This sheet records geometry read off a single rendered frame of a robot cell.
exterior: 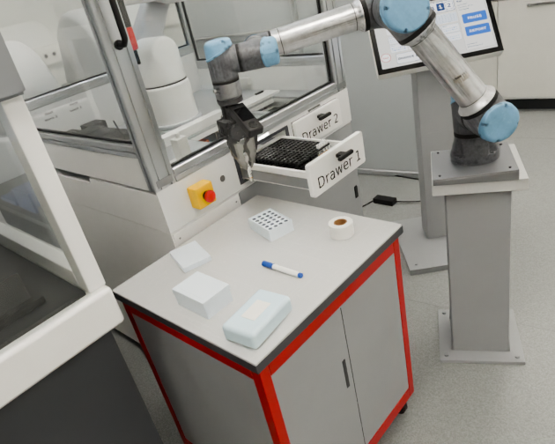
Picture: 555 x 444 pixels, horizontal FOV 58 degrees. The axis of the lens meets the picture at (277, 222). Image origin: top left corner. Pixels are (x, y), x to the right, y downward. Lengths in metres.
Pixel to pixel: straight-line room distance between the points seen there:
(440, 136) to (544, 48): 2.01
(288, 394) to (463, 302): 0.93
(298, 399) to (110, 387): 0.49
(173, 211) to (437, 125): 1.39
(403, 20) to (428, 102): 1.09
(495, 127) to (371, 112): 1.98
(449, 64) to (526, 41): 2.94
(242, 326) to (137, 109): 0.70
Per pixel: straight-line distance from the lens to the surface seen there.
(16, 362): 1.19
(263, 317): 1.13
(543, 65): 4.42
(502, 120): 1.55
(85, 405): 1.41
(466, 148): 1.71
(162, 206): 1.57
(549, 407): 2.00
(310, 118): 1.99
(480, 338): 2.09
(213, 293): 1.24
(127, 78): 1.48
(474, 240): 1.82
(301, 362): 1.24
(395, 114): 3.39
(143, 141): 1.50
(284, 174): 1.61
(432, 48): 1.45
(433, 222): 2.70
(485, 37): 2.38
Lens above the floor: 1.50
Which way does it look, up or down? 28 degrees down
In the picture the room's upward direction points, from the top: 13 degrees counter-clockwise
